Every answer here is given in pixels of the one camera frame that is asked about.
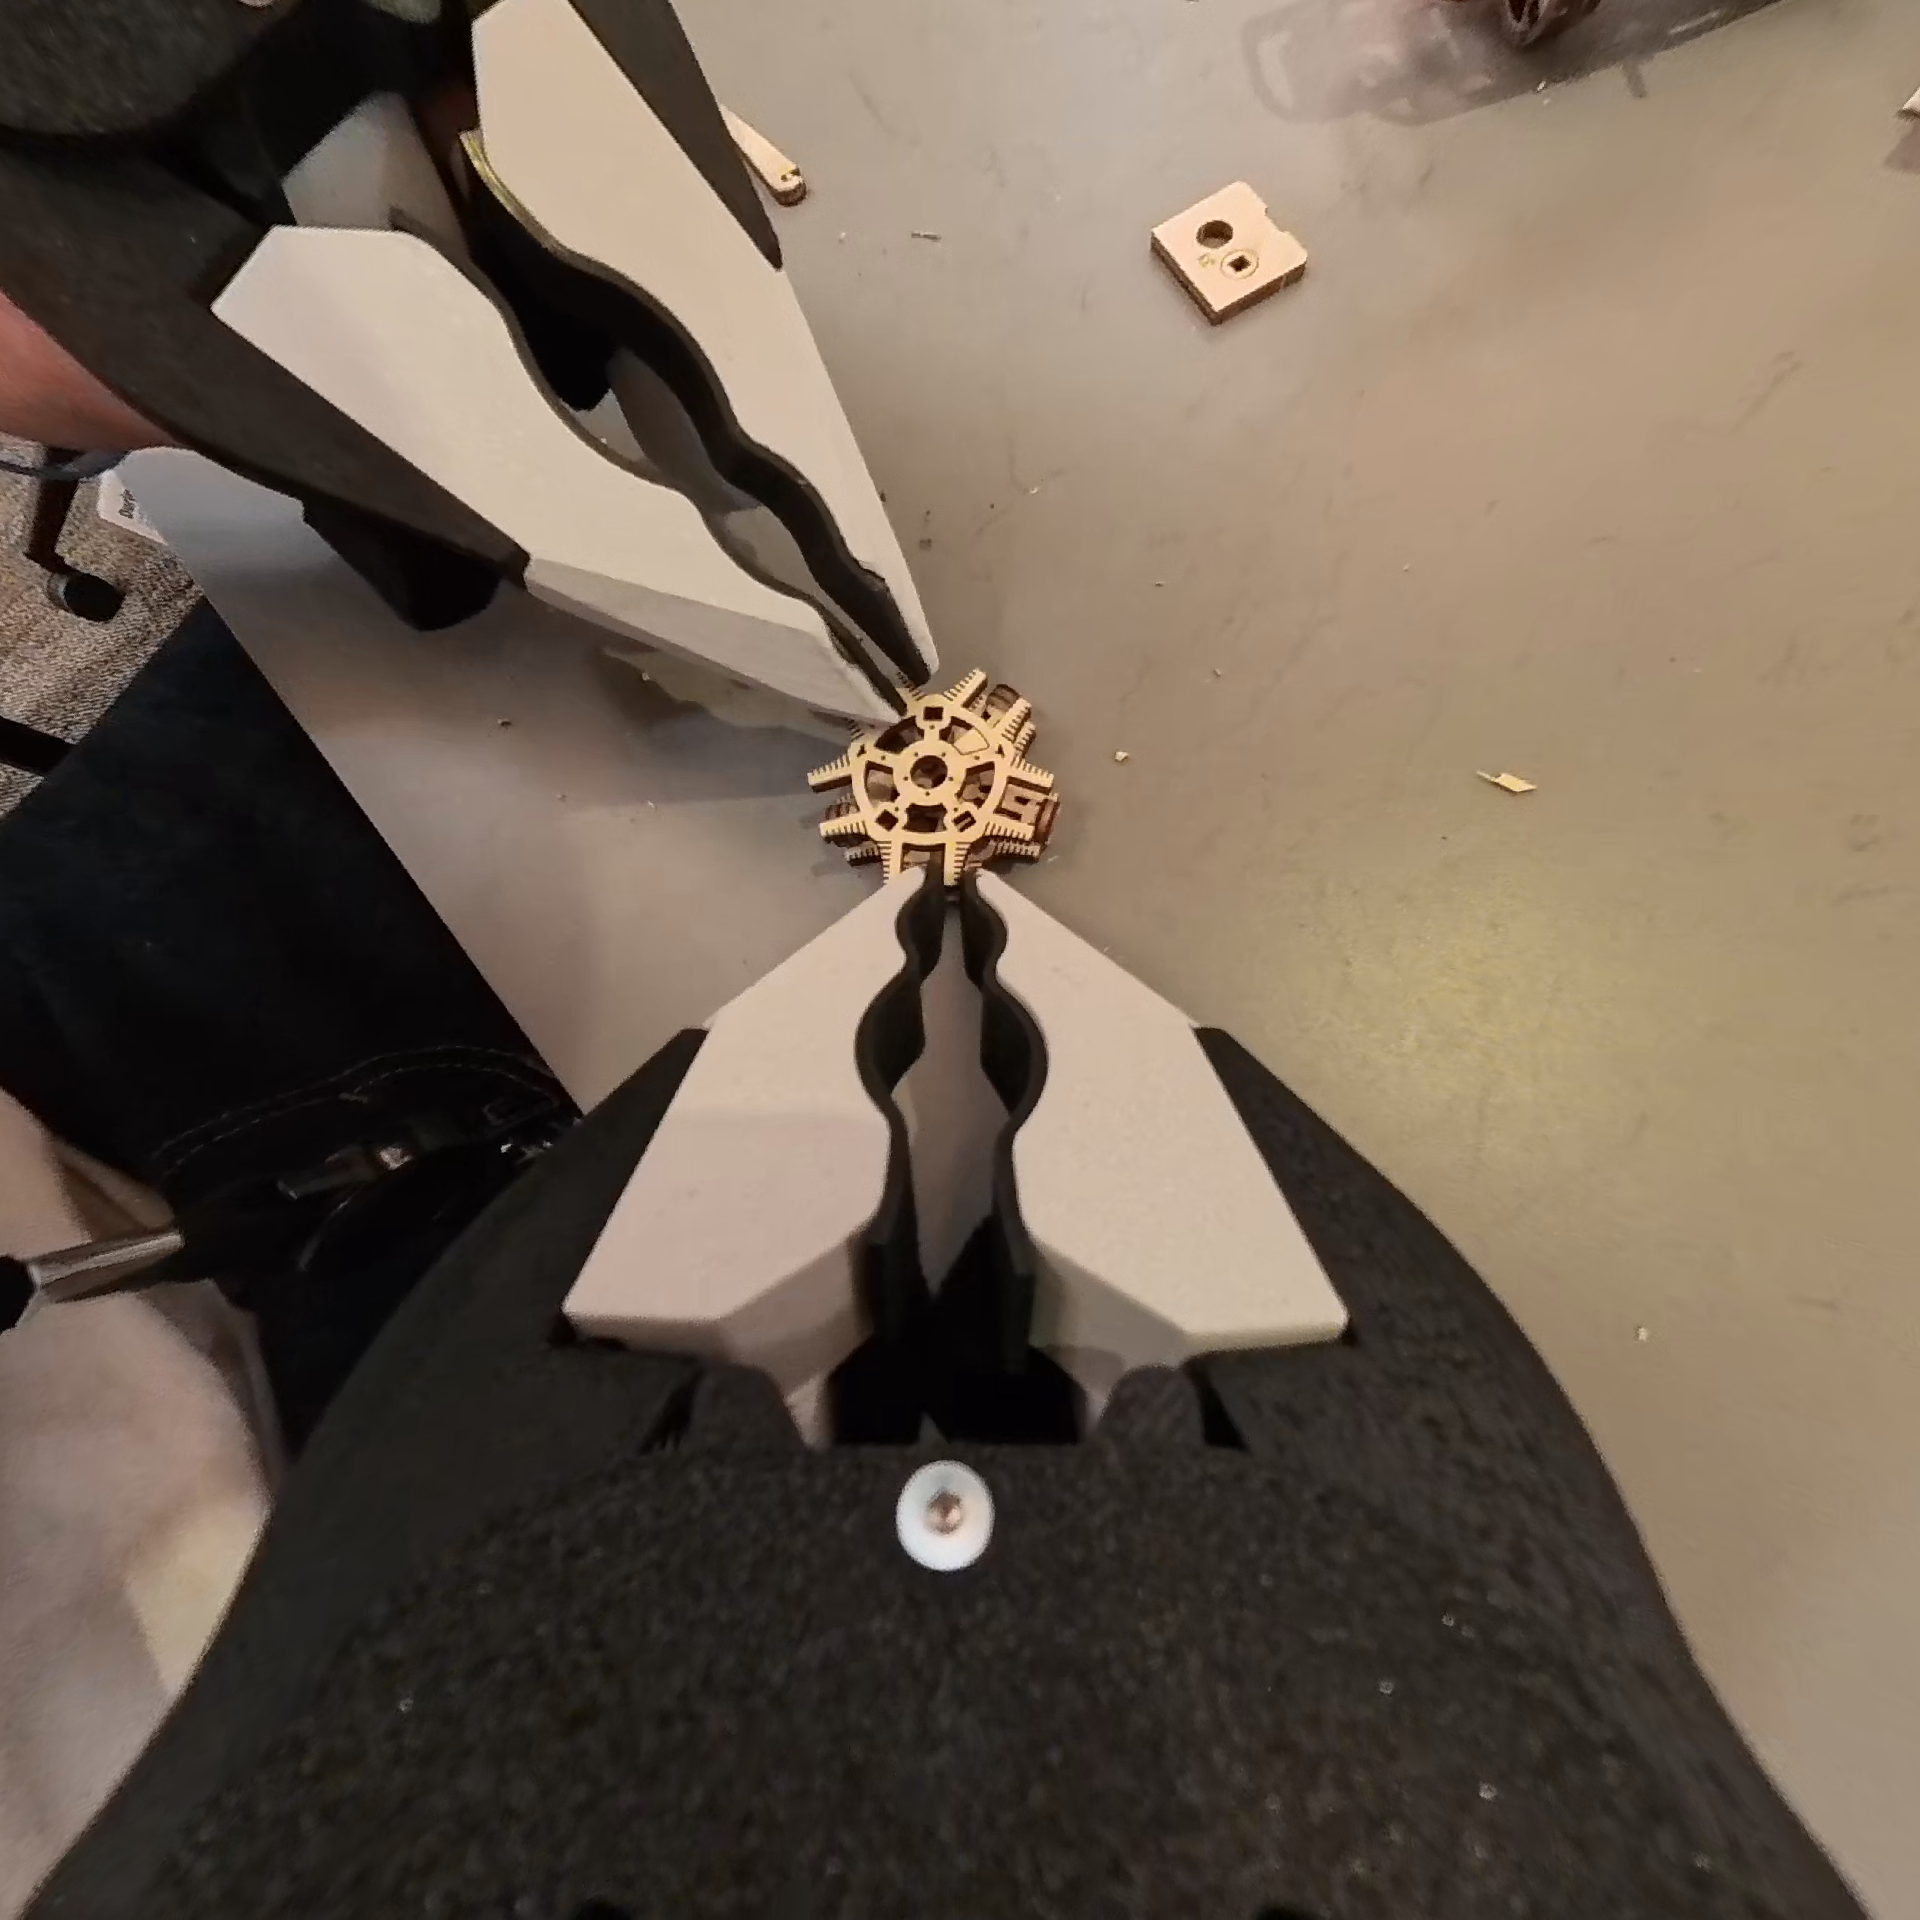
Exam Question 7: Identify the grey desk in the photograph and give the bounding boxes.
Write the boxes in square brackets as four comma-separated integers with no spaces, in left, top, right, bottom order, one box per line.
[113,0,1920,1920]

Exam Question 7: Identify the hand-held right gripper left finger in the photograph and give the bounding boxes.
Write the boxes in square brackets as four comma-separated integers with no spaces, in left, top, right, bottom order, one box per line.
[562,883,945,1445]

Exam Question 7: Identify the person's white shirt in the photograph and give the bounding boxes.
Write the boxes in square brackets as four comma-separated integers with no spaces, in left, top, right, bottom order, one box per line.
[0,1095,289,1920]

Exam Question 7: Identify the wooden radial engine model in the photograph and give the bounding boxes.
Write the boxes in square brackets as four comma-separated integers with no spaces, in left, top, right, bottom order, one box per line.
[808,668,1065,886]

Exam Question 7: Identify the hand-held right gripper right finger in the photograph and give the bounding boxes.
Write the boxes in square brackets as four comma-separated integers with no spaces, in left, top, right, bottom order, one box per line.
[957,872,1352,1373]

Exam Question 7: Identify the person's dark jeans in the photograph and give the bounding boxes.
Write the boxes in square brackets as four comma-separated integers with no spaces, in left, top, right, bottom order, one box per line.
[0,599,579,1443]

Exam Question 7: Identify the square wooden plate with holes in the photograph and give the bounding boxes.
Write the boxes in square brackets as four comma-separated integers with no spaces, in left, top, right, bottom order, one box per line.
[1153,180,1311,325]

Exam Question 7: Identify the person's left forearm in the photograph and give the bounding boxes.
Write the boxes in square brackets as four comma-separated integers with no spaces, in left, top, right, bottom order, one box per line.
[0,288,173,453]

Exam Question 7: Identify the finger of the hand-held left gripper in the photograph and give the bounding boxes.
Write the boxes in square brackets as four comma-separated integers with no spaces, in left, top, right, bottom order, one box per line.
[211,222,915,741]
[464,0,943,692]

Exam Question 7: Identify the wooden biplane model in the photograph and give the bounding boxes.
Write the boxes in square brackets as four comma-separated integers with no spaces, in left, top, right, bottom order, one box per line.
[1448,0,1613,51]

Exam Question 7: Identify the pointed wooden stick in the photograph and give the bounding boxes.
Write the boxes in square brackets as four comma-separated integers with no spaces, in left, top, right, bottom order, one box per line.
[725,107,809,204]

